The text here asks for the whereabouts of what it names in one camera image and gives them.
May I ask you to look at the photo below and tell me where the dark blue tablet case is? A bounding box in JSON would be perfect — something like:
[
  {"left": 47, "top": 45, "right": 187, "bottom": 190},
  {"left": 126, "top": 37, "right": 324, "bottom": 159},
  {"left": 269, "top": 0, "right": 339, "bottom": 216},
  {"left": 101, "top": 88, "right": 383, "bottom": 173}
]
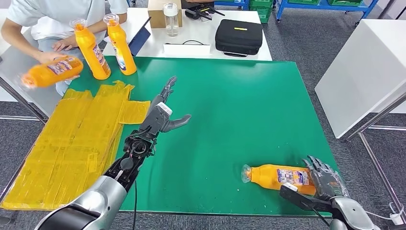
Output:
[{"left": 128, "top": 16, "right": 152, "bottom": 57}]

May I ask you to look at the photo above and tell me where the white power cable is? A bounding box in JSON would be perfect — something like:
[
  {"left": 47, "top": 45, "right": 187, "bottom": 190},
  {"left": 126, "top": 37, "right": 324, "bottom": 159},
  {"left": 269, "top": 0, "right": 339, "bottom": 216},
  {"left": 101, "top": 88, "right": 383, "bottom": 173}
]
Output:
[{"left": 364, "top": 201, "right": 405, "bottom": 226}]

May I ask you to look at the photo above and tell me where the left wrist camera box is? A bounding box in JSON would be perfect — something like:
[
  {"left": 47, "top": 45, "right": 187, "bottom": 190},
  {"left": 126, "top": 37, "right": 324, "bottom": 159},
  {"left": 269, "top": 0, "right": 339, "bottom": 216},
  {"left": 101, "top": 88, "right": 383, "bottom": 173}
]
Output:
[{"left": 139, "top": 102, "right": 173, "bottom": 134}]

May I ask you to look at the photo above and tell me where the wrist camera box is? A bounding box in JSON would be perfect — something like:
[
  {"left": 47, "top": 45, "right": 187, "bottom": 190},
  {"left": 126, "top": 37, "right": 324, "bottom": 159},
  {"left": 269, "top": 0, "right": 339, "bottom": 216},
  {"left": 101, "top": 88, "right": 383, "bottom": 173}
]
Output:
[
  {"left": 279, "top": 182, "right": 332, "bottom": 213},
  {"left": 139, "top": 102, "right": 173, "bottom": 134}
]

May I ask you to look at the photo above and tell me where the brown cardboard box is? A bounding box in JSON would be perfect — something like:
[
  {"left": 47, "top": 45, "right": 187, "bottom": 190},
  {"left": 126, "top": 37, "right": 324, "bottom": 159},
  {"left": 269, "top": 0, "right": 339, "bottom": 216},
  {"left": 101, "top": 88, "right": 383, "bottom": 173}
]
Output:
[{"left": 147, "top": 0, "right": 183, "bottom": 29}]

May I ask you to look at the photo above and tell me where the black remote controller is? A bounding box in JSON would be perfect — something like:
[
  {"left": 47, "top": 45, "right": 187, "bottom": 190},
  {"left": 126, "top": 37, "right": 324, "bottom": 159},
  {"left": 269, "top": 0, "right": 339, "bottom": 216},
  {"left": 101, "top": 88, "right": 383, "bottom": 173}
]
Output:
[{"left": 185, "top": 4, "right": 226, "bottom": 21}]

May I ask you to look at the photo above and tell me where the white table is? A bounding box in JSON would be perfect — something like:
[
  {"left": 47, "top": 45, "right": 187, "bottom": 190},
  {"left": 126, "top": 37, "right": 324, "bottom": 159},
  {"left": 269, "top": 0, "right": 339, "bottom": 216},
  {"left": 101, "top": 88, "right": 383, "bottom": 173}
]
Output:
[
  {"left": 0, "top": 9, "right": 62, "bottom": 118},
  {"left": 103, "top": 8, "right": 273, "bottom": 61},
  {"left": 315, "top": 19, "right": 406, "bottom": 139}
]

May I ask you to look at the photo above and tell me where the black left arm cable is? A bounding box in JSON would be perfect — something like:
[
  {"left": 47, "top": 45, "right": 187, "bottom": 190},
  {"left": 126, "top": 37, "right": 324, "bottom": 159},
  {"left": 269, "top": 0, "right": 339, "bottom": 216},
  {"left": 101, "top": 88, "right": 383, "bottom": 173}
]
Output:
[{"left": 131, "top": 180, "right": 138, "bottom": 230}]

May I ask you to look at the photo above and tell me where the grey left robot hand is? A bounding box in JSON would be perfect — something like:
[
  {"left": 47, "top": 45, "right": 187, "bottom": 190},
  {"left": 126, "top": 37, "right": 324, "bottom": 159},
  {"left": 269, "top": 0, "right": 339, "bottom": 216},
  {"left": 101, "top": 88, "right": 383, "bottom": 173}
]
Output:
[{"left": 149, "top": 76, "right": 192, "bottom": 133}]

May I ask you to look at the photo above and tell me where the metal table leg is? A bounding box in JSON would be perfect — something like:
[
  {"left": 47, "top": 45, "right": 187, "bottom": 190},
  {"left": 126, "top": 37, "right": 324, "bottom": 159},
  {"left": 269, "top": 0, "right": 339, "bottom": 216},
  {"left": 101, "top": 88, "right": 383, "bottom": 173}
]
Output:
[{"left": 0, "top": 57, "right": 48, "bottom": 125}]

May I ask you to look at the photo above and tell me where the thin black cable loop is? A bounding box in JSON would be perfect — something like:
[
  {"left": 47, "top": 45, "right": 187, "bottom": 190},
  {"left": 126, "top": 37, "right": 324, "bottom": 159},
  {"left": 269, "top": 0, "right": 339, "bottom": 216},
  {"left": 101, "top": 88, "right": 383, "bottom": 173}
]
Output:
[{"left": 165, "top": 39, "right": 205, "bottom": 46}]

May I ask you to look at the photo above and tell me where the flat white box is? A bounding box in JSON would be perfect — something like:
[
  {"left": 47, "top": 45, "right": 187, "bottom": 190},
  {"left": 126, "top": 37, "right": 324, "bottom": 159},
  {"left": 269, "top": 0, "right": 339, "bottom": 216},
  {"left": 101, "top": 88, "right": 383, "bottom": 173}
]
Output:
[{"left": 163, "top": 43, "right": 212, "bottom": 58}]

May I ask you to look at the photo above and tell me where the person's left hand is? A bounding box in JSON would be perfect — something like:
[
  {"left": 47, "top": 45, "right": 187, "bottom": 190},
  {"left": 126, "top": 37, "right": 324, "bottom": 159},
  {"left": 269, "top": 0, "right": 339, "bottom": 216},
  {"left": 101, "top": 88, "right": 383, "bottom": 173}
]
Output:
[{"left": 52, "top": 35, "right": 79, "bottom": 52}]

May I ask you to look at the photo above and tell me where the clear bottle with white lid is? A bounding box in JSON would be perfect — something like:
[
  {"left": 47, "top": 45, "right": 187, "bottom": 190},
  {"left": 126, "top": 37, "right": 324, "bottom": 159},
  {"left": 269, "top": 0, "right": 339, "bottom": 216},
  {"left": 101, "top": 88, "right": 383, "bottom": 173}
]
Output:
[{"left": 163, "top": 3, "right": 179, "bottom": 37}]

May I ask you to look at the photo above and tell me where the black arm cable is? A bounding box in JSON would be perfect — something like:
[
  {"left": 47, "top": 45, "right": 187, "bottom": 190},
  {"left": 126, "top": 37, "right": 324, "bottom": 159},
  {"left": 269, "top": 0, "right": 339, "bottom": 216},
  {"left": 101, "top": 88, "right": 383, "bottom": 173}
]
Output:
[
  {"left": 304, "top": 203, "right": 331, "bottom": 228},
  {"left": 131, "top": 180, "right": 138, "bottom": 230}
]

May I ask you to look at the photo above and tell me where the orange detergent bottle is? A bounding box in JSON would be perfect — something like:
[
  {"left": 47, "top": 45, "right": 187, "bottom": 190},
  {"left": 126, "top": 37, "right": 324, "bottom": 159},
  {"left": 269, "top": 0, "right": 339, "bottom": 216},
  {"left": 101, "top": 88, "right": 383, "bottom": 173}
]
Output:
[
  {"left": 103, "top": 13, "right": 137, "bottom": 76},
  {"left": 20, "top": 56, "right": 84, "bottom": 90},
  {"left": 69, "top": 19, "right": 112, "bottom": 81},
  {"left": 241, "top": 164, "right": 317, "bottom": 196}
]

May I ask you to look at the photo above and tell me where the black carry case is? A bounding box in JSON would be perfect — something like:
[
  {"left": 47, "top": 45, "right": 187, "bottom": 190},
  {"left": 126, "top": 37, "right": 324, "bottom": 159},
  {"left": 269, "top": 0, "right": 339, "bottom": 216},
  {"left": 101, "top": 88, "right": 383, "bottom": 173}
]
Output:
[{"left": 214, "top": 19, "right": 264, "bottom": 58}]

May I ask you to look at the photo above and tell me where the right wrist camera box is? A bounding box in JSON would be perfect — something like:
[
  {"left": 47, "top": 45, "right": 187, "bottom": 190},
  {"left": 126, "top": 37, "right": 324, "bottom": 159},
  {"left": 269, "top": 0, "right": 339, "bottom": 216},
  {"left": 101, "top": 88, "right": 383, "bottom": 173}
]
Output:
[{"left": 279, "top": 182, "right": 332, "bottom": 213}]

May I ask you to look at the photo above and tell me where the yellow taped plastic sheet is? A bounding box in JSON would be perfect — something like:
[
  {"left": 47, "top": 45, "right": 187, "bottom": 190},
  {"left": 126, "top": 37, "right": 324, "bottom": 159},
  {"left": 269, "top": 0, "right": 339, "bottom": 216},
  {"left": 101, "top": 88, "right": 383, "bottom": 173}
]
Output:
[{"left": 0, "top": 80, "right": 151, "bottom": 211}]

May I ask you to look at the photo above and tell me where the person's right hand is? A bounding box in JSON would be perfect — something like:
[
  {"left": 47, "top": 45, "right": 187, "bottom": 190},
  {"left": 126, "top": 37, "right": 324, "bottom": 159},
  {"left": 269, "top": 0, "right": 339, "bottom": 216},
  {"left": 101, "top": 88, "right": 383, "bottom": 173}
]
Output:
[{"left": 37, "top": 50, "right": 80, "bottom": 81}]

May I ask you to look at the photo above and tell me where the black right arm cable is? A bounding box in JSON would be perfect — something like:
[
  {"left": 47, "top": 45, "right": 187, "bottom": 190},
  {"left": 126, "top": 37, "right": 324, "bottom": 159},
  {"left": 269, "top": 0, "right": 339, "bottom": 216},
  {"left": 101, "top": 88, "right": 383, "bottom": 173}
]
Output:
[{"left": 304, "top": 203, "right": 331, "bottom": 228}]

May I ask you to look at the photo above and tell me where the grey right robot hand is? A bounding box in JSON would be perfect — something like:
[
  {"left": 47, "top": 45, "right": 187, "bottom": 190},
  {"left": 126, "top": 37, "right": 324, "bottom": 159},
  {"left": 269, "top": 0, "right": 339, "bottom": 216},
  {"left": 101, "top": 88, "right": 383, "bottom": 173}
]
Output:
[{"left": 302, "top": 155, "right": 350, "bottom": 201}]

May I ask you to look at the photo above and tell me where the green table board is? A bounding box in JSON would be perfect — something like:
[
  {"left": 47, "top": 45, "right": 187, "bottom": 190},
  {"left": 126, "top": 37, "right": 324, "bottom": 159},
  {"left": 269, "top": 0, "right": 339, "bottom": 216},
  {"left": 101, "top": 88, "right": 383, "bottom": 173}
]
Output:
[{"left": 68, "top": 56, "right": 341, "bottom": 217}]

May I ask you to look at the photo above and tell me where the blue wheeled rack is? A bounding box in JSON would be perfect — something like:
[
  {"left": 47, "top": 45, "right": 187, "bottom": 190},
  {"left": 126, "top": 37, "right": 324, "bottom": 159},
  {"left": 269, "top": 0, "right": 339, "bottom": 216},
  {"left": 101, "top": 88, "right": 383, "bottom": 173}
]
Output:
[
  {"left": 275, "top": 0, "right": 380, "bottom": 26},
  {"left": 214, "top": 0, "right": 250, "bottom": 11}
]

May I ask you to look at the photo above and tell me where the metal table frame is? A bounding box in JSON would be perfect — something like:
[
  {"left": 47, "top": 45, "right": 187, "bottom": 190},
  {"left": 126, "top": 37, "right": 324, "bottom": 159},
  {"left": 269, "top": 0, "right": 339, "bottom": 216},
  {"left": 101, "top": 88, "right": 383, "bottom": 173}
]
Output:
[{"left": 346, "top": 93, "right": 406, "bottom": 217}]

